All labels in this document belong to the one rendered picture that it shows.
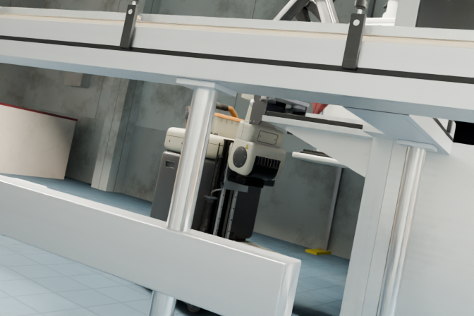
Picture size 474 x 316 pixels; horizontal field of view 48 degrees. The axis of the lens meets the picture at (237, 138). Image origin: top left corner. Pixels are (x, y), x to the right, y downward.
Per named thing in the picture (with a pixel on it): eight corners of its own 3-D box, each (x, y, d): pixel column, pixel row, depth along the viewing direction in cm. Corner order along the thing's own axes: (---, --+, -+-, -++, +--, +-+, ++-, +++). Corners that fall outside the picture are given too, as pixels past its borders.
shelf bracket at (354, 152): (374, 180, 176) (381, 142, 177) (372, 179, 173) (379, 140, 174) (282, 162, 192) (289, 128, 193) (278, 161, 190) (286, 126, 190)
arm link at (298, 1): (328, -23, 221) (311, -35, 216) (336, -6, 212) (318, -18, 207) (262, 50, 245) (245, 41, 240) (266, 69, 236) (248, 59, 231)
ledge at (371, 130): (418, 143, 158) (420, 137, 158) (410, 137, 147) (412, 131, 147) (372, 136, 165) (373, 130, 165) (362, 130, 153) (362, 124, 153)
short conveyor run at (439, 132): (401, 147, 161) (411, 96, 162) (456, 156, 153) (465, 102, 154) (334, 106, 101) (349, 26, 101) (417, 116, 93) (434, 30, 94)
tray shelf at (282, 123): (431, 161, 224) (432, 157, 224) (399, 141, 163) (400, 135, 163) (324, 144, 247) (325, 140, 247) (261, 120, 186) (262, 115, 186)
